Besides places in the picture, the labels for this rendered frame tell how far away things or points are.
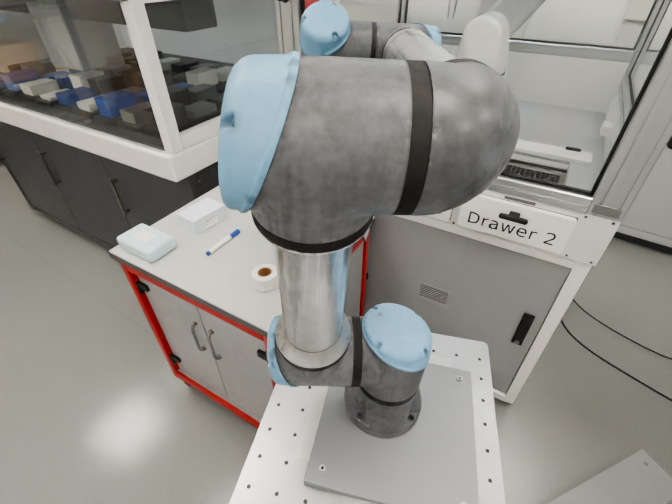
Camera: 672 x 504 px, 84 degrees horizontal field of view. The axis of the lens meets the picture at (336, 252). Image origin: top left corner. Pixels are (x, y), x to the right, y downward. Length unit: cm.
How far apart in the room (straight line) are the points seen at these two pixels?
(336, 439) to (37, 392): 159
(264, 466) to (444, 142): 64
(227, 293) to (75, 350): 127
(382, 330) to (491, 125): 39
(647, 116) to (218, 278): 108
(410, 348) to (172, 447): 127
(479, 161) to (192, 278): 93
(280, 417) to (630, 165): 94
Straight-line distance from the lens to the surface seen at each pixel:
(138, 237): 125
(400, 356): 58
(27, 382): 219
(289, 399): 81
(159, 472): 169
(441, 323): 152
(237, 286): 104
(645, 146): 108
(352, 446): 75
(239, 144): 25
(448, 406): 83
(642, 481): 185
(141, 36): 139
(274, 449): 77
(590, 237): 118
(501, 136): 29
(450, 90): 27
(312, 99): 25
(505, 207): 113
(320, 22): 64
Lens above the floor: 146
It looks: 39 degrees down
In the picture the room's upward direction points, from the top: straight up
